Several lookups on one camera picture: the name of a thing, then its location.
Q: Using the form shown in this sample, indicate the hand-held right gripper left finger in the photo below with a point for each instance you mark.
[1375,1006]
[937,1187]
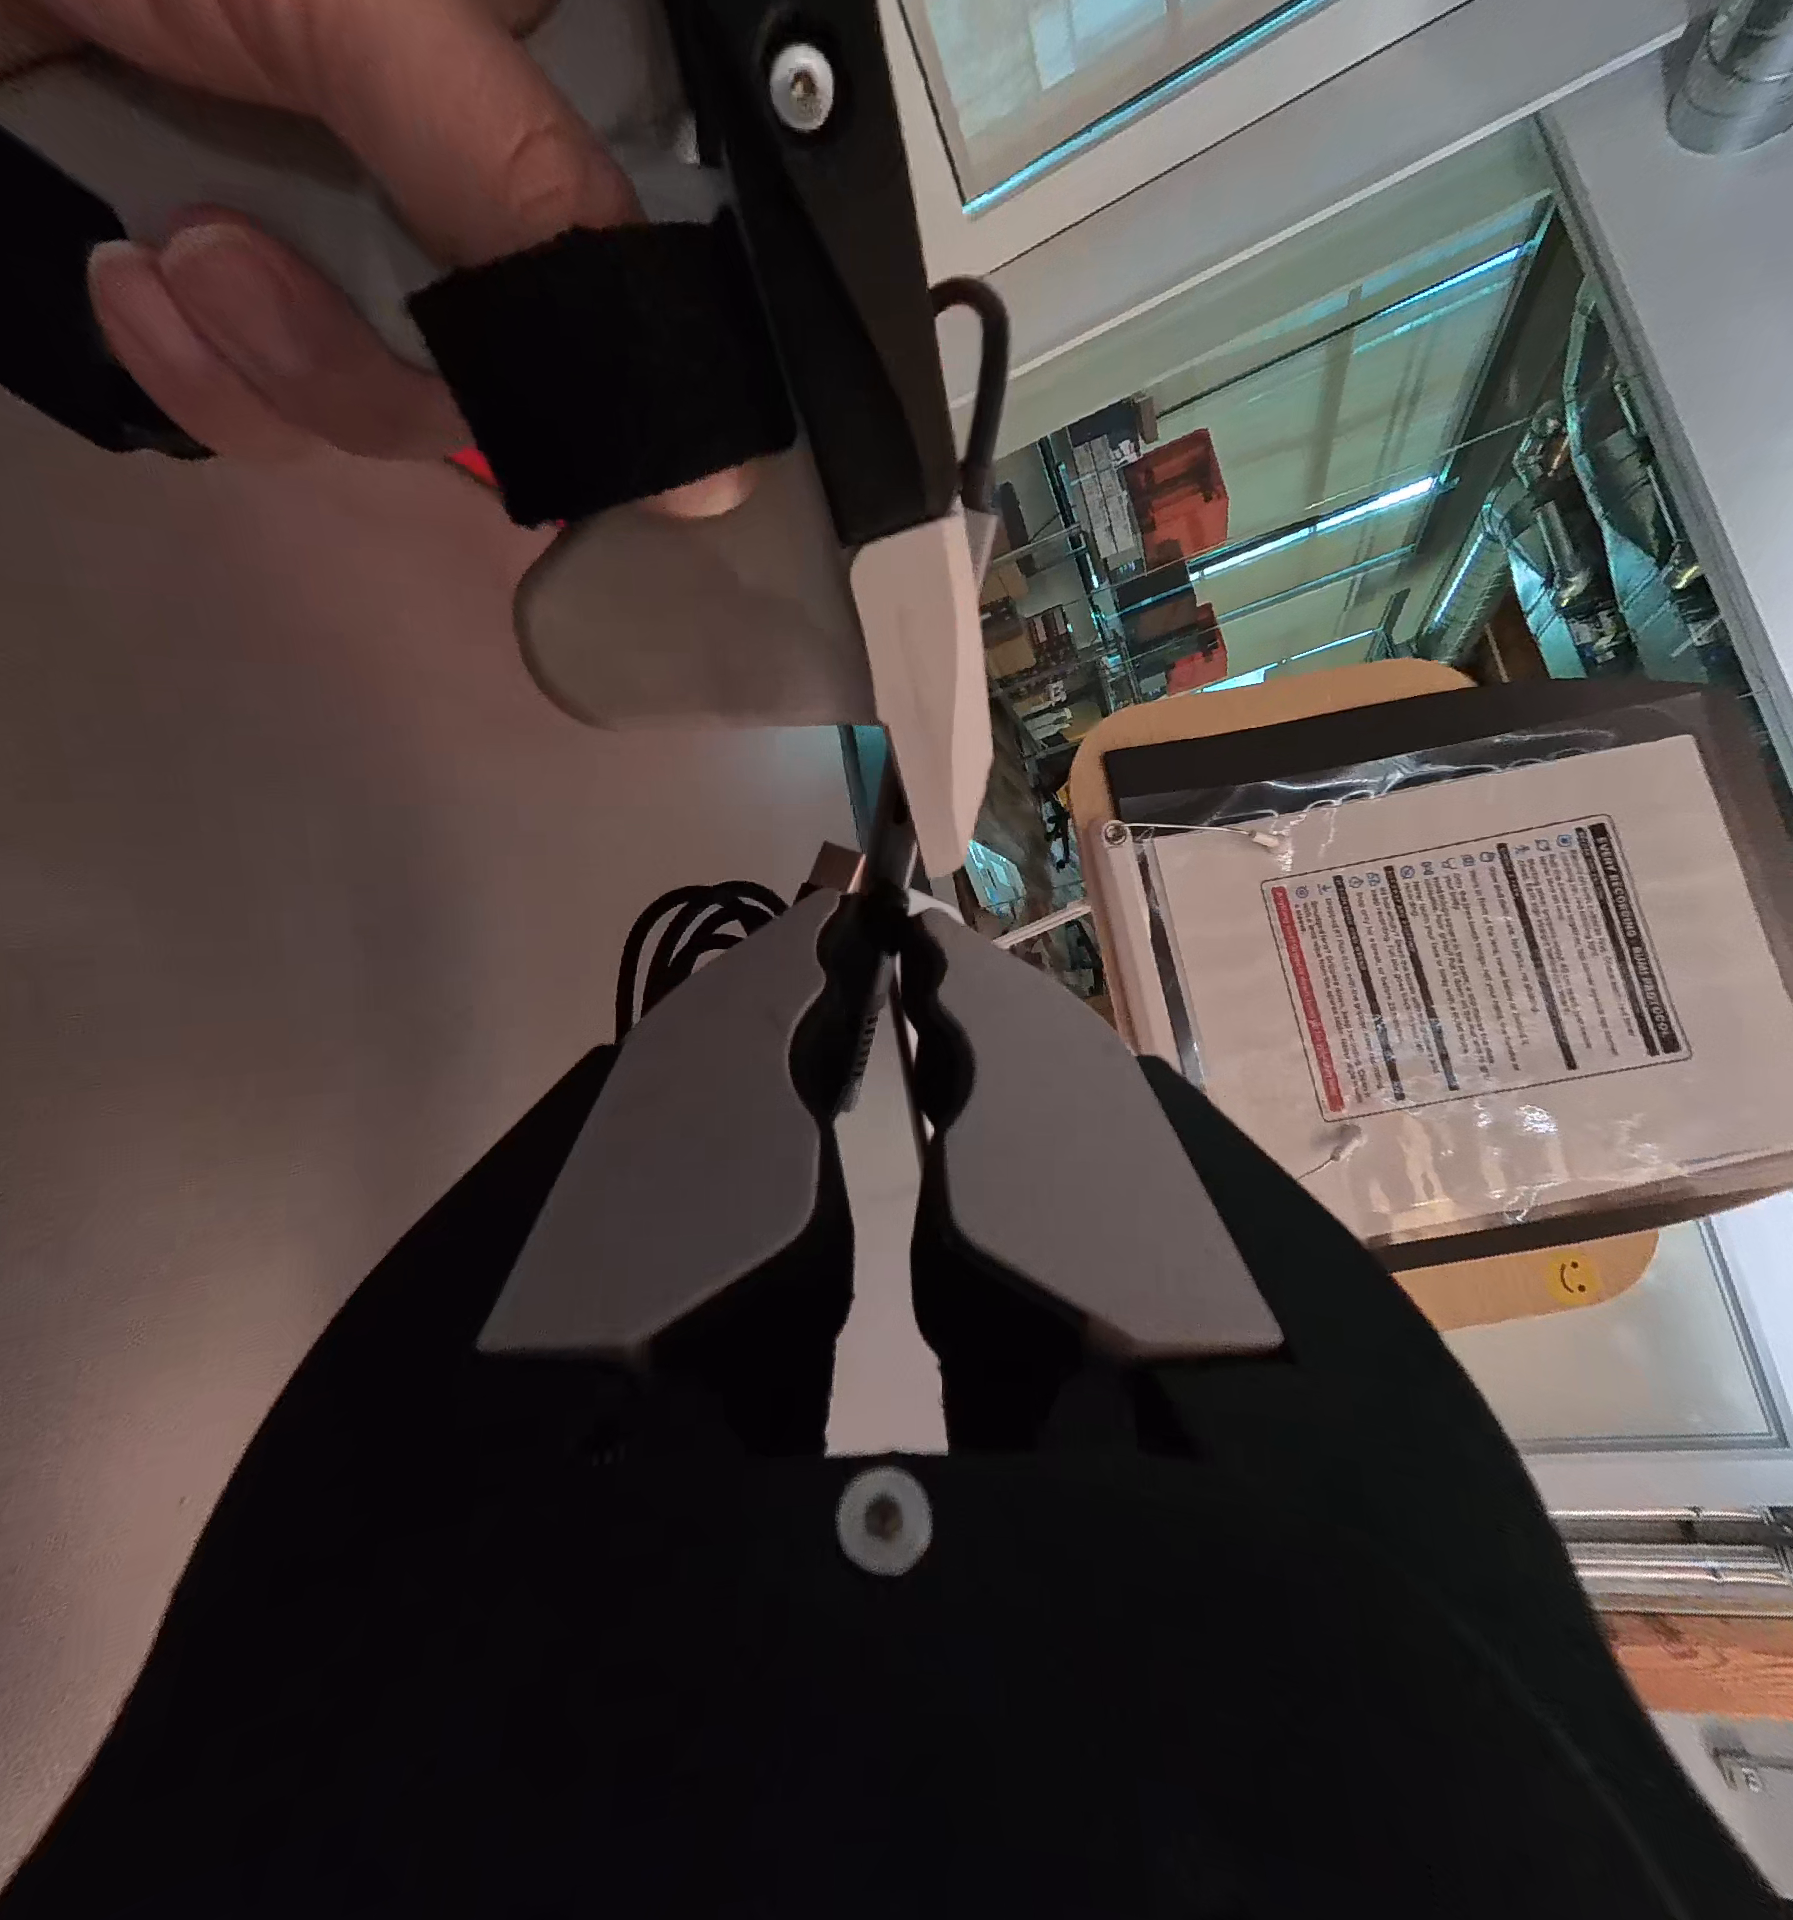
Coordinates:
[671,1185]

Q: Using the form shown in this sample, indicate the person's left hand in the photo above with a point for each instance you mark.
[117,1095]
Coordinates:
[311,346]

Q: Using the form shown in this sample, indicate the printed instruction sheet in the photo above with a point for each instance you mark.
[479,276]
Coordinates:
[1212,975]

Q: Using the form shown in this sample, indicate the large window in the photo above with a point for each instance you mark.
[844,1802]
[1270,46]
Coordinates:
[1076,61]

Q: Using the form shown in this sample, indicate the wooden stand board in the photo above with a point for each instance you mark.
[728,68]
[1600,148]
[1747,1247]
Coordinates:
[1120,718]

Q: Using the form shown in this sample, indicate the grey usb hub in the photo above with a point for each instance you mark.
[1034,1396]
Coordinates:
[896,855]

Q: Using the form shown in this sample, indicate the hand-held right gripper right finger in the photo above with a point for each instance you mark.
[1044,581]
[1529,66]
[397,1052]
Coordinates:
[1091,1200]

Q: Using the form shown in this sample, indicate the orange storage box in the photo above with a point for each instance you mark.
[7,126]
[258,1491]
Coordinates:
[1174,486]

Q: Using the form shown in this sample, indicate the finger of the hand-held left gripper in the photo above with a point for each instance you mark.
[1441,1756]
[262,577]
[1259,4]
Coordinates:
[926,676]
[685,630]

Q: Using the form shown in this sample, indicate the yellow smiley sticker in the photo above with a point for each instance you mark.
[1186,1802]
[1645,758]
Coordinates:
[1571,1277]

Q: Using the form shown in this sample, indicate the silver spiral air duct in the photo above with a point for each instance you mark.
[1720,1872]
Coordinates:
[1735,74]

